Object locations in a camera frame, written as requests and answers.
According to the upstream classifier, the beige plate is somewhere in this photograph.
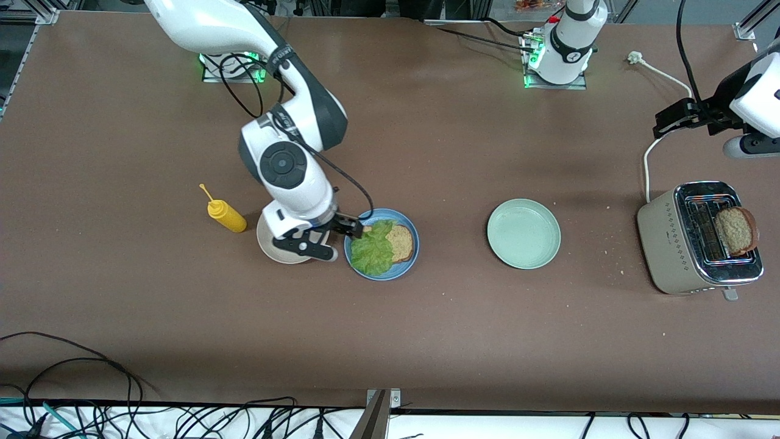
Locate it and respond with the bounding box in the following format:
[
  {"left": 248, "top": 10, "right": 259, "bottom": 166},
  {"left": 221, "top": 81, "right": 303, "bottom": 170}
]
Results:
[{"left": 256, "top": 210, "right": 333, "bottom": 265}]

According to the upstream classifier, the teal cable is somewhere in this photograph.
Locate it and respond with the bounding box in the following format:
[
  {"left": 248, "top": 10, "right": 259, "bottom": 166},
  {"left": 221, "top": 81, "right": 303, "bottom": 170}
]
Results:
[{"left": 0, "top": 398, "right": 80, "bottom": 439}]

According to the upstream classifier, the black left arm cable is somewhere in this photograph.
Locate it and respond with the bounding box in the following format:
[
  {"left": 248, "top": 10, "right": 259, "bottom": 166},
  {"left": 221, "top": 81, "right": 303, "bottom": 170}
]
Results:
[{"left": 676, "top": 0, "right": 701, "bottom": 104}]

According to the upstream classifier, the white lower board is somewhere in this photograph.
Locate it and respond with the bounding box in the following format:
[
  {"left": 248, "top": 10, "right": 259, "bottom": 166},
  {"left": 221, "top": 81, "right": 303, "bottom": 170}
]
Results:
[{"left": 0, "top": 402, "right": 780, "bottom": 439}]

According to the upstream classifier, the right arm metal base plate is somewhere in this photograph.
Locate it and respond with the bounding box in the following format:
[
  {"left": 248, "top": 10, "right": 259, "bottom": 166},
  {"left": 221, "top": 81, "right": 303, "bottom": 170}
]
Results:
[{"left": 201, "top": 52, "right": 272, "bottom": 83}]

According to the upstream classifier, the long looping black cable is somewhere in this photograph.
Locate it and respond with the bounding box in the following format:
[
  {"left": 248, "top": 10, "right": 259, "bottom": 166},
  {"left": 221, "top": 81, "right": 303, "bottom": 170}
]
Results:
[{"left": 0, "top": 332, "right": 144, "bottom": 439}]

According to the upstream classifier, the green lettuce leaf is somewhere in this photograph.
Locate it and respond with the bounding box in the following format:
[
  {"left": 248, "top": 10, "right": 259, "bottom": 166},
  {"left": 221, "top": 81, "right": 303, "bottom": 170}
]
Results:
[{"left": 349, "top": 219, "right": 397, "bottom": 276}]

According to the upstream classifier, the white toaster power cord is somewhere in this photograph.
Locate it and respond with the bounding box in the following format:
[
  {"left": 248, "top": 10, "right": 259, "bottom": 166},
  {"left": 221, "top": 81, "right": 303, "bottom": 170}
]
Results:
[{"left": 628, "top": 51, "right": 693, "bottom": 203}]

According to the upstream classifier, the brown bread slice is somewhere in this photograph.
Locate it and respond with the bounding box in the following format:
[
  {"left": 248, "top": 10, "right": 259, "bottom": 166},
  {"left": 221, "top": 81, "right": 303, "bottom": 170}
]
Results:
[
  {"left": 714, "top": 206, "right": 760, "bottom": 257},
  {"left": 363, "top": 224, "right": 416, "bottom": 264}
]

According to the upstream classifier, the yellow mustard squeeze bottle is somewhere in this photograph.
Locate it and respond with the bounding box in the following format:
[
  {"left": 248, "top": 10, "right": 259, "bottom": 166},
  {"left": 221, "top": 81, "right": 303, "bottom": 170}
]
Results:
[{"left": 199, "top": 184, "right": 248, "bottom": 234}]

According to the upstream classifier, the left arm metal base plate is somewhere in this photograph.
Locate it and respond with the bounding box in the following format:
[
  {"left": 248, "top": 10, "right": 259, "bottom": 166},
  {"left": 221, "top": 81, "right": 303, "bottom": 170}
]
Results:
[{"left": 521, "top": 34, "right": 589, "bottom": 91}]

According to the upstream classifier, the blue plate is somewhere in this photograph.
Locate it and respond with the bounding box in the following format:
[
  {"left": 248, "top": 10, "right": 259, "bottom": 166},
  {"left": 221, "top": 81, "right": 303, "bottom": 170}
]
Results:
[{"left": 344, "top": 209, "right": 420, "bottom": 282}]

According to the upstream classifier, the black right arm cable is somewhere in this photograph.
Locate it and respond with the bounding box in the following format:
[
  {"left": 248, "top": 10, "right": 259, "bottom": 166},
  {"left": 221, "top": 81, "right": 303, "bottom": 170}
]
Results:
[{"left": 219, "top": 52, "right": 374, "bottom": 221}]

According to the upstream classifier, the beige chrome two-slot toaster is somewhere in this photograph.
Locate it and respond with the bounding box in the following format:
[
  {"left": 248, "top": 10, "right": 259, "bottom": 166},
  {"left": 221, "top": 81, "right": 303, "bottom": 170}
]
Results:
[{"left": 637, "top": 180, "right": 764, "bottom": 301}]

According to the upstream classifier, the aluminium frame rail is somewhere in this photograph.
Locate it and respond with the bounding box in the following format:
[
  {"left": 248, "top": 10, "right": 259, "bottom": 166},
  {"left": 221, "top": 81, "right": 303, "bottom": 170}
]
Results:
[
  {"left": 0, "top": 0, "right": 60, "bottom": 25},
  {"left": 733, "top": 0, "right": 780, "bottom": 42}
]

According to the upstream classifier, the metal table edge bracket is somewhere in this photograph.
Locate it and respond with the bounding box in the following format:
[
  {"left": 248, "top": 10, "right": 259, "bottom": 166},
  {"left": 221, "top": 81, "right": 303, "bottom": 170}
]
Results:
[{"left": 349, "top": 388, "right": 403, "bottom": 439}]

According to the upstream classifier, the black cable by arm base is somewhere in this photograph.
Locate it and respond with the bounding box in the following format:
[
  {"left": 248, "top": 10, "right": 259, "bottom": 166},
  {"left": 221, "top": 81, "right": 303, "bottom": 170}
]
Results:
[{"left": 424, "top": 17, "right": 537, "bottom": 52}]

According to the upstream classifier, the mint green plate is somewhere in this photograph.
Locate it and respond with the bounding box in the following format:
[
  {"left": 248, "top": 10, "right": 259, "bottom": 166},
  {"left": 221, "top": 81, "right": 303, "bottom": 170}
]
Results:
[{"left": 486, "top": 198, "right": 562, "bottom": 270}]

